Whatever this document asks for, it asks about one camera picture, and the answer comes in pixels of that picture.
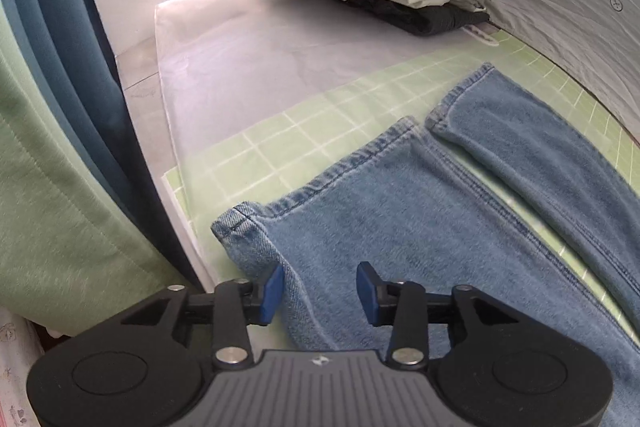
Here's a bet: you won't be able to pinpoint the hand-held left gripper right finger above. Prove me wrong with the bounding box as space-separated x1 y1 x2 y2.
355 260 527 366

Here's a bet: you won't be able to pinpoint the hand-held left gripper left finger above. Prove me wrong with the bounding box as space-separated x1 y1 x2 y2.
120 264 286 369

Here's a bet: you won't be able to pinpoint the blue denim jeans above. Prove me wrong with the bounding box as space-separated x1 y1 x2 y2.
210 62 640 427

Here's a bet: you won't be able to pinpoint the green grid mat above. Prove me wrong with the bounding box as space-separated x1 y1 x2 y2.
161 26 640 344

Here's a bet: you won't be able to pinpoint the green curtain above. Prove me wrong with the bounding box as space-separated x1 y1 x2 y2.
0 0 192 339

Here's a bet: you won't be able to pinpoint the white patterned cloth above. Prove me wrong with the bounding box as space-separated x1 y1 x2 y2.
0 307 47 427

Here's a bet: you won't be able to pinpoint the folded black garment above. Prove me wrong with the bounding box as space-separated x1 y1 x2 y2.
344 0 492 38

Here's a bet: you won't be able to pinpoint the dark blue curtain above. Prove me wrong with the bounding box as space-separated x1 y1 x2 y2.
0 0 195 289

